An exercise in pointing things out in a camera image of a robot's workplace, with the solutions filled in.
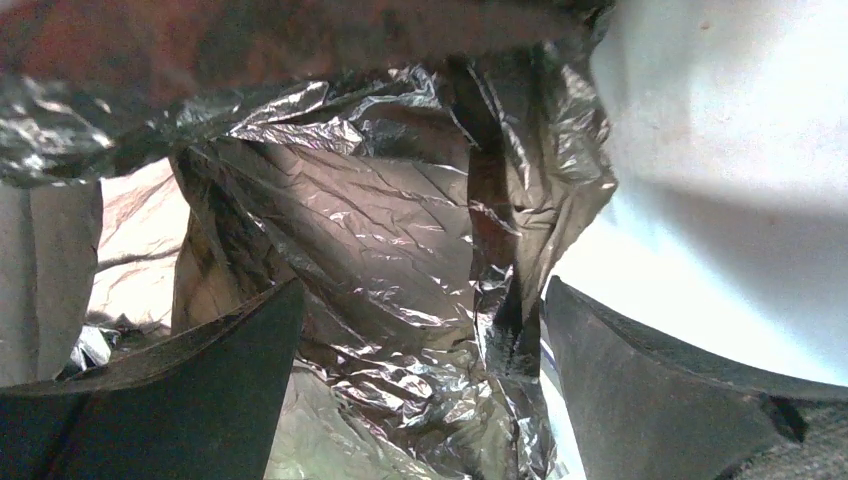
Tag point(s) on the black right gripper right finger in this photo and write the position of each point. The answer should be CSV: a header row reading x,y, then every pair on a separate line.
x,y
646,405

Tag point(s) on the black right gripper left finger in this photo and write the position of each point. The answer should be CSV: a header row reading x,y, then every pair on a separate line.
x,y
201,405

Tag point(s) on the black plastic trash bag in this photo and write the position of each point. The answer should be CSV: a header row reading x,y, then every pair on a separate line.
x,y
418,166

